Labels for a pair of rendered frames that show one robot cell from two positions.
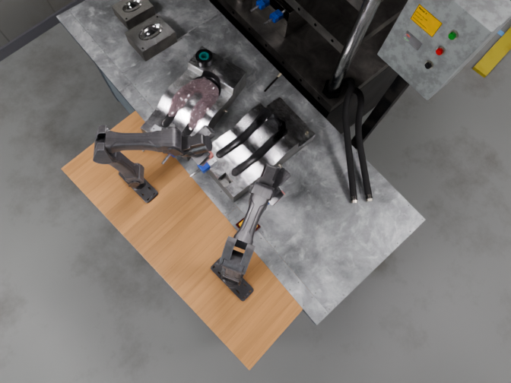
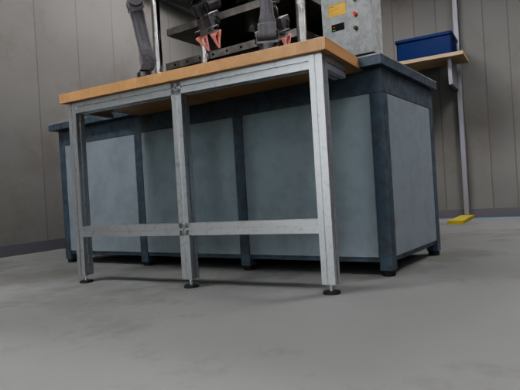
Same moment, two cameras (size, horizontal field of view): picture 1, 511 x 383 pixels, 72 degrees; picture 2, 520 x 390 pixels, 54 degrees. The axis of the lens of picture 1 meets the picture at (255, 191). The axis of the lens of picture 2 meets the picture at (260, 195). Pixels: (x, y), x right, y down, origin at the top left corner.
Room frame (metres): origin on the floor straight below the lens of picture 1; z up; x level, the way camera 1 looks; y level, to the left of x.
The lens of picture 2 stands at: (-1.76, 0.23, 0.33)
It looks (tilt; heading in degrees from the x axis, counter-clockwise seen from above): 0 degrees down; 356
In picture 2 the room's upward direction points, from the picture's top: 3 degrees counter-clockwise
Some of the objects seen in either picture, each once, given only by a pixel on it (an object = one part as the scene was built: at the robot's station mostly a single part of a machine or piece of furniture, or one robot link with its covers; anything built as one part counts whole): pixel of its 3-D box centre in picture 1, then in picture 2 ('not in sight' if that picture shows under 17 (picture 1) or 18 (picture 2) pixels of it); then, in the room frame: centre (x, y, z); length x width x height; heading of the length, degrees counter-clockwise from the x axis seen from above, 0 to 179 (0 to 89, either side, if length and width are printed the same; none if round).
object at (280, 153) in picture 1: (257, 144); not in sight; (0.70, 0.03, 0.87); 0.50 x 0.26 x 0.14; 141
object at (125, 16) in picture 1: (134, 10); not in sight; (1.34, 0.80, 0.83); 0.17 x 0.13 x 0.06; 141
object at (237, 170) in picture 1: (254, 140); not in sight; (0.70, 0.05, 0.92); 0.35 x 0.16 x 0.09; 141
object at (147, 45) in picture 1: (151, 37); not in sight; (1.20, 0.67, 0.84); 0.20 x 0.15 x 0.07; 141
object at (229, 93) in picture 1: (195, 102); not in sight; (0.86, 0.36, 0.86); 0.50 x 0.26 x 0.11; 158
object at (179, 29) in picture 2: not in sight; (258, 25); (1.81, -0.10, 1.52); 1.10 x 0.70 x 0.05; 51
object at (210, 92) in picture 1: (195, 98); not in sight; (0.86, 0.36, 0.90); 0.26 x 0.18 x 0.08; 158
